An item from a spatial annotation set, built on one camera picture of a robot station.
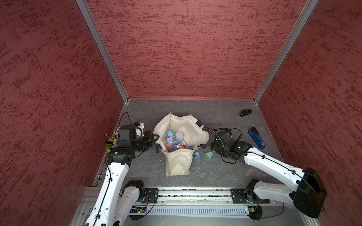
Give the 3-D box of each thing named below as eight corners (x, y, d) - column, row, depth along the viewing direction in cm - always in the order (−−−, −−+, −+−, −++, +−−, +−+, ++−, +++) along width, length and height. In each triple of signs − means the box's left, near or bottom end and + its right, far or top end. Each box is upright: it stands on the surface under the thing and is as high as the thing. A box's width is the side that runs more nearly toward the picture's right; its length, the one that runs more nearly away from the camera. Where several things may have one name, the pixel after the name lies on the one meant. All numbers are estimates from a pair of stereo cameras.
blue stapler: (259, 149, 95) (262, 146, 91) (247, 131, 104) (250, 127, 100) (263, 148, 95) (267, 145, 91) (252, 130, 105) (254, 126, 101)
